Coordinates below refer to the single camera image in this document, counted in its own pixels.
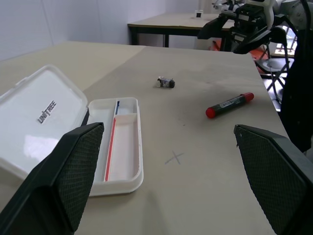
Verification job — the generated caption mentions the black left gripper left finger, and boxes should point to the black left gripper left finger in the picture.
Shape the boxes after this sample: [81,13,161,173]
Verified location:
[0,122,105,235]

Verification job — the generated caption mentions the white plastic pencil case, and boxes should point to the white plastic pencil case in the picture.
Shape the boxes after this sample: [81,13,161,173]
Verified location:
[0,64,144,197]

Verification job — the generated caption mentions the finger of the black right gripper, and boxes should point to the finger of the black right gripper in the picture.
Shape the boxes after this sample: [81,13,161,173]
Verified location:
[232,26,287,55]
[197,13,237,40]

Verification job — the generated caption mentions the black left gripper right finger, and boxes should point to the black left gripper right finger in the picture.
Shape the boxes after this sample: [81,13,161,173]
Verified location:
[234,124,313,235]

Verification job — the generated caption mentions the orange object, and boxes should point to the orange object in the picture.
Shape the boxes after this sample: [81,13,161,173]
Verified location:
[212,40,271,61]

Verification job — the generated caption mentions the red and black marker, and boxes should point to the red and black marker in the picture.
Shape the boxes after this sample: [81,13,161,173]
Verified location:
[205,92,255,119]

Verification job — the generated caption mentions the white round stool base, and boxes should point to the white round stool base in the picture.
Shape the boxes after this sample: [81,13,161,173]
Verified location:
[255,55,293,80]

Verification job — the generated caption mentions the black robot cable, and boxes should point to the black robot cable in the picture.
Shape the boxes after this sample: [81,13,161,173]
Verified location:
[280,0,313,153]

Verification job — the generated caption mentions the beige table with black frame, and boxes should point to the beige table with black frame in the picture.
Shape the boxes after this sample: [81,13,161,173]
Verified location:
[127,12,237,48]

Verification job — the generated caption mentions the red pen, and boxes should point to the red pen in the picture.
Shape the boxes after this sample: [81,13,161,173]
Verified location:
[103,117,117,183]

